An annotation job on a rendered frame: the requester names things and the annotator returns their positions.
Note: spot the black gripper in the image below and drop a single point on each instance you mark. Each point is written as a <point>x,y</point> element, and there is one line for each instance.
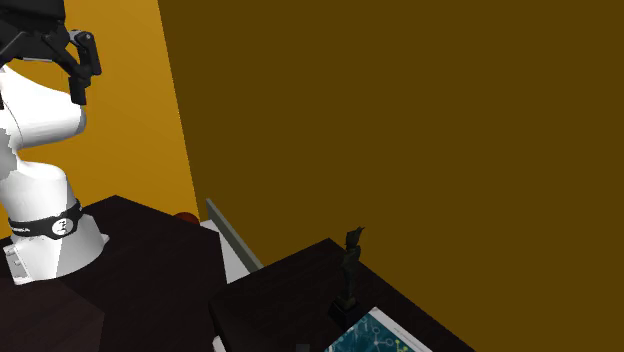
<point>29,12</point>

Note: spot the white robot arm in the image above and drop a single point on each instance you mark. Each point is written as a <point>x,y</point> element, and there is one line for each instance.
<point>39,195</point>

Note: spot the red round object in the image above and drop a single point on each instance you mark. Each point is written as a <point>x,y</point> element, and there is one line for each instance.
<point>187,218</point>

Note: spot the dark robot stand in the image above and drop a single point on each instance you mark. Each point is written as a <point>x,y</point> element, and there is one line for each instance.
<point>146,282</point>

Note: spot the dark wooden table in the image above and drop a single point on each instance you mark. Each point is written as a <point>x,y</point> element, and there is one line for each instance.
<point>282,292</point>

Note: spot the dark figure statue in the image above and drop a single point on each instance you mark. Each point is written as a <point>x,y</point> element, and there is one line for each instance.
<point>350,273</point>

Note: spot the small dark grey object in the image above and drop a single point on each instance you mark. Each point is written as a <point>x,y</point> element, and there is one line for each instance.
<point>302,348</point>

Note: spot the white tablet with teal screen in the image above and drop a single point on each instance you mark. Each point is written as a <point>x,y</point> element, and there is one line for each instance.
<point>375,334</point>

